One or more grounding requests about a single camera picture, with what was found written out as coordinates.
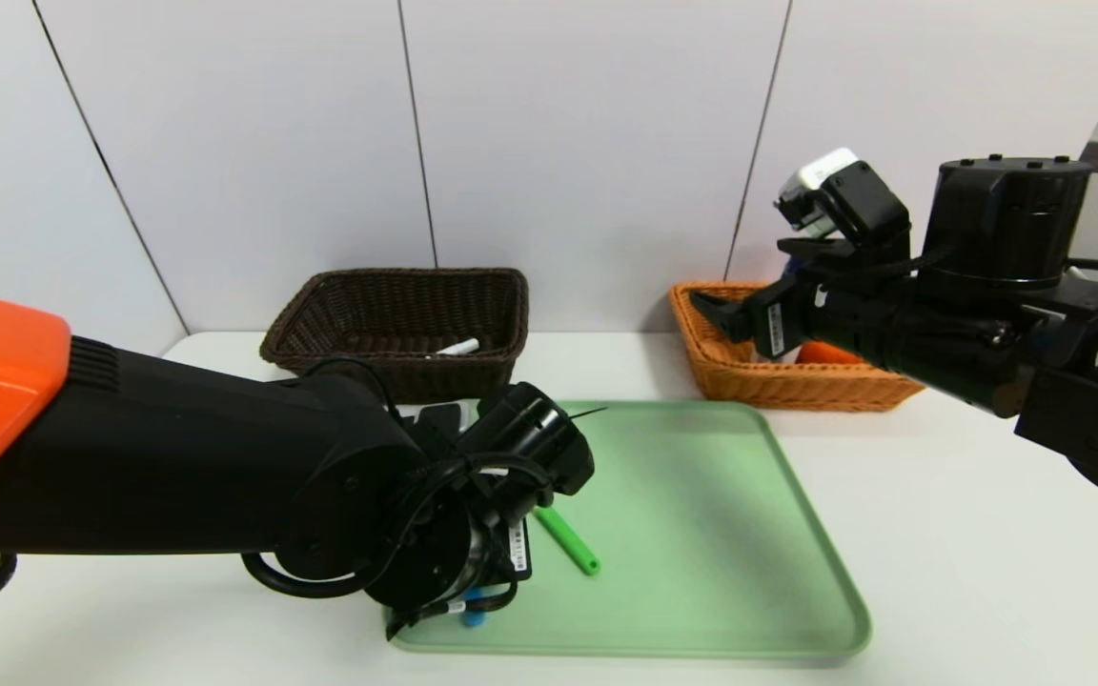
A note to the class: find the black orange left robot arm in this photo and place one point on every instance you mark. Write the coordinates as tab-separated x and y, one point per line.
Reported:
177	457

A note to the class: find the orange wicker basket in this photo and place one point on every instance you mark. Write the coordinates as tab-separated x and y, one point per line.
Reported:
759	386

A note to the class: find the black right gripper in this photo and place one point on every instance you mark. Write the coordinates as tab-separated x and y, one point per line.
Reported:
775	329

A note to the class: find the light green plastic tray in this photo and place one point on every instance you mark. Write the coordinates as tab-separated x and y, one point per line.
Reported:
701	572

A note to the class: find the white marker pen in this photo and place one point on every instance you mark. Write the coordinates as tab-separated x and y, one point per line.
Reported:
458	348

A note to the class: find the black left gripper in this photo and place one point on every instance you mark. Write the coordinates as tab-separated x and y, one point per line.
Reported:
517	552

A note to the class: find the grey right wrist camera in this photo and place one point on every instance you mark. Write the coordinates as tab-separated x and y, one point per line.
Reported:
816	181

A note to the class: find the orange fruit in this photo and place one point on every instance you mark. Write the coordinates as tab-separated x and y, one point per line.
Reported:
825	354

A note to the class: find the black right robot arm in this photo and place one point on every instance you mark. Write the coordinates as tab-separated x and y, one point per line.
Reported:
1006	219

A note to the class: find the dark brown wicker basket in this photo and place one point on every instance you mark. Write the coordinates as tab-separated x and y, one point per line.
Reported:
396	314

